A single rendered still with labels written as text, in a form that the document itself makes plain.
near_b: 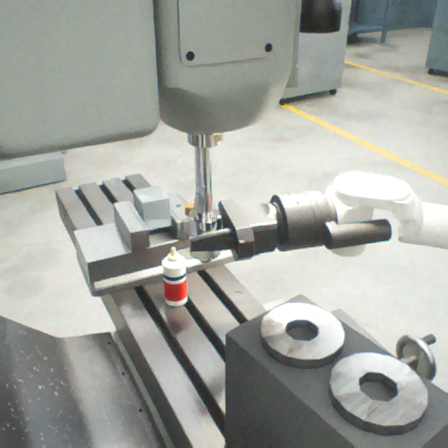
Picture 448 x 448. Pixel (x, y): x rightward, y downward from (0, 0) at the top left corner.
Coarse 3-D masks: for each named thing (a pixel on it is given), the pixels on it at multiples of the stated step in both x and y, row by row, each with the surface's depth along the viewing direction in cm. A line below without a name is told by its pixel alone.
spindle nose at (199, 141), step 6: (192, 138) 67; (198, 138) 66; (204, 138) 66; (210, 138) 66; (216, 138) 67; (222, 138) 68; (192, 144) 67; (198, 144) 67; (204, 144) 66; (210, 144) 67; (216, 144) 67
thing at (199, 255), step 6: (192, 228) 74; (198, 228) 73; (204, 228) 73; (210, 228) 73; (216, 228) 74; (192, 234) 74; (198, 234) 73; (192, 252) 76; (198, 252) 75; (204, 252) 75; (210, 252) 75; (216, 252) 76; (198, 258) 76; (204, 258) 75; (210, 258) 75
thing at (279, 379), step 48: (240, 336) 57; (288, 336) 55; (336, 336) 55; (240, 384) 58; (288, 384) 51; (336, 384) 49; (384, 384) 51; (432, 384) 51; (240, 432) 62; (288, 432) 53; (336, 432) 46; (384, 432) 45; (432, 432) 46
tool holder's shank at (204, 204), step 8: (200, 152) 68; (208, 152) 68; (200, 160) 69; (208, 160) 69; (200, 168) 69; (208, 168) 70; (200, 176) 70; (208, 176) 70; (200, 184) 71; (208, 184) 71; (200, 192) 71; (208, 192) 71; (200, 200) 72; (208, 200) 72; (200, 208) 72; (208, 208) 72; (200, 216) 73
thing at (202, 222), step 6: (192, 210) 75; (216, 210) 75; (192, 216) 73; (198, 216) 73; (210, 216) 73; (216, 216) 73; (192, 222) 73; (198, 222) 72; (204, 222) 72; (210, 222) 72; (216, 222) 73
